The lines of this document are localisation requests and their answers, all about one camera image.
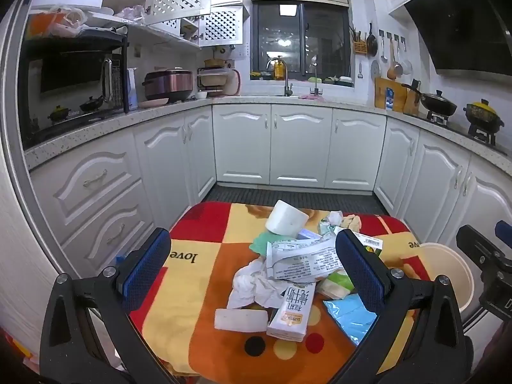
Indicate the white tissue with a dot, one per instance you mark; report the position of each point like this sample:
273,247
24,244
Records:
252,284

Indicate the black frying pan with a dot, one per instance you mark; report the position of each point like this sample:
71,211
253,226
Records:
372,44

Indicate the printed rose blanket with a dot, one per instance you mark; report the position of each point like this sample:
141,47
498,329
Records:
208,288

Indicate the beige plastic trash bin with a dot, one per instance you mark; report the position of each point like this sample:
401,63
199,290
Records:
444,264

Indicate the blue white carton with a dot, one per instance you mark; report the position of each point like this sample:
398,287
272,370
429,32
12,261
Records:
390,100

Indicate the wooden spoon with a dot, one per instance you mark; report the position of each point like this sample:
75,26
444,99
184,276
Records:
392,70

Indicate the wooden chopstick holder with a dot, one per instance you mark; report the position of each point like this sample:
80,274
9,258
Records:
359,47

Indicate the yellow lidded clay pot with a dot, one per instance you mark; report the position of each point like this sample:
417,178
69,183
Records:
484,116

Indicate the white strainer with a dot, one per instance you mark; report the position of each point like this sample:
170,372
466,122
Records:
407,66

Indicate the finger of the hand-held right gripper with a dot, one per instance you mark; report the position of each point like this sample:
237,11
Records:
480,250
504,231

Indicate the white green wrapper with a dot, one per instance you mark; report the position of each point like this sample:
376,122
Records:
330,222

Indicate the blue plastic packet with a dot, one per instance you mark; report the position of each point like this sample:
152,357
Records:
346,320

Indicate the plastic bags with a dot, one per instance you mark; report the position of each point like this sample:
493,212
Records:
60,20

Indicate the black range hood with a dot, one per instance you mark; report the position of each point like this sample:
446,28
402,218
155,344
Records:
460,28

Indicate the black wok with lid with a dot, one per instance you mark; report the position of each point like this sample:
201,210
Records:
438,104

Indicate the copper rice cooker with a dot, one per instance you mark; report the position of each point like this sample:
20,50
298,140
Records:
168,86

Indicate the beige paper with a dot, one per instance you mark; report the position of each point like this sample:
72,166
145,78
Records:
352,222

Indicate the yellow bottle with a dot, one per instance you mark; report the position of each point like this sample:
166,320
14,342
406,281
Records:
279,70

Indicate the white base cabinets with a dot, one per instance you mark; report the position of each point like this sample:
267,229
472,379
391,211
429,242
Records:
300,148

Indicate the white printed plastic wrapper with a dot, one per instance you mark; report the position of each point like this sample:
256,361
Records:
304,260

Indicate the dish rack with containers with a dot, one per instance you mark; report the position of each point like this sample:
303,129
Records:
218,80

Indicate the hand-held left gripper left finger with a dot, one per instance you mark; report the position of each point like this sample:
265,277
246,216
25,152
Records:
144,266

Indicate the steel peeler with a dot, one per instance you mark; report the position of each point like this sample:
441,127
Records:
361,78

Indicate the white foam block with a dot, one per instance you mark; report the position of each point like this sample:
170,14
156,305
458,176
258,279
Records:
240,320

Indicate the steel ladle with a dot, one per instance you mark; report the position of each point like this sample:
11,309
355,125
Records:
384,58

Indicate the mint green cloth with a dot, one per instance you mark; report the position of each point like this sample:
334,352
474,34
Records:
260,244

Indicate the green containers on sill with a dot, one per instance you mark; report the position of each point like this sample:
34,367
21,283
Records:
336,80

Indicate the green tissue packet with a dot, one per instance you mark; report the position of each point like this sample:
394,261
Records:
334,286

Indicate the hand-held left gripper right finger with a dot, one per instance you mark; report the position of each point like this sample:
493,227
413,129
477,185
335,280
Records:
360,274

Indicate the small white bowl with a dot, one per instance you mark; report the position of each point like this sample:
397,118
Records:
201,95

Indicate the pale purple packet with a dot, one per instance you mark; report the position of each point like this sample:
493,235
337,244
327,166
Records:
308,234

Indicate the white tissue packet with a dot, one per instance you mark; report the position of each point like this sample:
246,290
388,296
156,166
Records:
292,314

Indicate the pink plate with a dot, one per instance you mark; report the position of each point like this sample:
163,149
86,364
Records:
152,104

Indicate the black microwave oven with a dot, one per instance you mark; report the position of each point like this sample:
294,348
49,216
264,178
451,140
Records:
68,72

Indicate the wooden cutting board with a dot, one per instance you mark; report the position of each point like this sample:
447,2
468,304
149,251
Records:
382,86

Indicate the dark window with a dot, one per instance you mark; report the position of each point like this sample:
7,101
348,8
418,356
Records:
320,36

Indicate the black gas stove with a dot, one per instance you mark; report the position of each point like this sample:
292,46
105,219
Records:
456,126

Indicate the dark packet with white label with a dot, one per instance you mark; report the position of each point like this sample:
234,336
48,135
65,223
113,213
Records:
372,244

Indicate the round white disc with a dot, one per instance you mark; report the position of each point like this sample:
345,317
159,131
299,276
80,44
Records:
375,70

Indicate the blue box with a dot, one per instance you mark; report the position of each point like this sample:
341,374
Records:
132,90

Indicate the small filter tap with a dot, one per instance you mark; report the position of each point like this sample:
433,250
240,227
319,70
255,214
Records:
316,88

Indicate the wooden knife block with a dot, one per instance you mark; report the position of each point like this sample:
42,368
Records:
410,102

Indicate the pink cloth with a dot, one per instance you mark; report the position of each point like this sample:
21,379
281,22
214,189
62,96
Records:
310,96

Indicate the steel kitchen faucet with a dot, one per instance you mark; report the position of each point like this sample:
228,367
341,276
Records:
287,86

